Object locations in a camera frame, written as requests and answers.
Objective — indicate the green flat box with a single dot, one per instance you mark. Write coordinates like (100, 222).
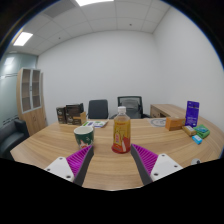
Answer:
(202, 131)

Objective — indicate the grey ceiling vent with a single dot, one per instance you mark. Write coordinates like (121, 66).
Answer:
(59, 7)

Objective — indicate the round grey disc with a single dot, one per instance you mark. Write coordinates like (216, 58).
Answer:
(157, 122)

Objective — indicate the black mesh office chair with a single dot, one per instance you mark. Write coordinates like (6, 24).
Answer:
(133, 106)

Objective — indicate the black leather sofa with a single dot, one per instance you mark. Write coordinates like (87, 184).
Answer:
(11, 136)

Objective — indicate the small yellow box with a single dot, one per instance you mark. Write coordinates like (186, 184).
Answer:
(189, 130)

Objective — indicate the small square ceiling light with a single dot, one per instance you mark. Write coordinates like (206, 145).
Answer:
(23, 38)

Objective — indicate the large square ceiling light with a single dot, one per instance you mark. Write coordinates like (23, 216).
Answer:
(94, 2)

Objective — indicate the wooden side desk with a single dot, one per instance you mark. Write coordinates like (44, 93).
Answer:
(166, 110)

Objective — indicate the tall dark carton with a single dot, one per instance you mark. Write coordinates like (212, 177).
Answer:
(61, 115)

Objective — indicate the round silver desk grommet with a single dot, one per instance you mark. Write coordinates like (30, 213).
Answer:
(196, 161)

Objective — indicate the small blue box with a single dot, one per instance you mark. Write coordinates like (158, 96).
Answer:
(197, 139)

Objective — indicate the wooden glass-door shelf unit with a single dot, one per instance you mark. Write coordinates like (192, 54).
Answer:
(33, 120)

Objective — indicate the purple upright box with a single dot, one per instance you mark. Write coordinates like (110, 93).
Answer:
(192, 113)

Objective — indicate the white printed leaflet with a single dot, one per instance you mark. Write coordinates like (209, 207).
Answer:
(96, 124)

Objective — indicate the yellow-labelled tea bottle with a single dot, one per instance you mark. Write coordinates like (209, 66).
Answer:
(121, 131)

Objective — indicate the orange wooden box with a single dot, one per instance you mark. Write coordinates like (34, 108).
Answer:
(175, 123)

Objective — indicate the green and white mug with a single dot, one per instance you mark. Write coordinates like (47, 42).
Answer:
(83, 136)

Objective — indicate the dark printed box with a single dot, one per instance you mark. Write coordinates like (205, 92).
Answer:
(74, 109)

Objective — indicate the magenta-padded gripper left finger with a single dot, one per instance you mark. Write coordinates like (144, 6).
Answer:
(78, 160)

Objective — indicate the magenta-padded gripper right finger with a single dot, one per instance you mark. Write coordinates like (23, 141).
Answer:
(146, 160)

